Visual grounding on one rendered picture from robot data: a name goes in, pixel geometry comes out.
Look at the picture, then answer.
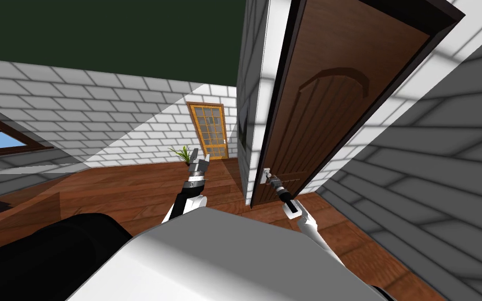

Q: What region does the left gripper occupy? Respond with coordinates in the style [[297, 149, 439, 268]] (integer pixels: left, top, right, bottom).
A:
[[187, 148, 211, 181]]

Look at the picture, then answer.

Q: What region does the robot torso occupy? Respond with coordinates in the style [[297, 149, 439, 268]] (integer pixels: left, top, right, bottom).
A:
[[66, 206, 376, 301]]

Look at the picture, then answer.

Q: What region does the dark brown wooden door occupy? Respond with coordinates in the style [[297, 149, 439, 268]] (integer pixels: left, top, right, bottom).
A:
[[251, 0, 466, 206]]

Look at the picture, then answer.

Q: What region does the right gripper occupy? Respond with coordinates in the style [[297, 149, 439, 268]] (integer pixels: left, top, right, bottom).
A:
[[267, 173, 284, 192]]

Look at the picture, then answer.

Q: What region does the yellow door with glass panes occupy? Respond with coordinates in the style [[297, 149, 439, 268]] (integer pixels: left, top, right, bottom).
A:
[[187, 101, 230, 160]]

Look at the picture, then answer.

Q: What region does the green potted plant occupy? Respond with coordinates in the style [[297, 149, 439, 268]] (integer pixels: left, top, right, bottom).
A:
[[168, 145, 193, 165]]

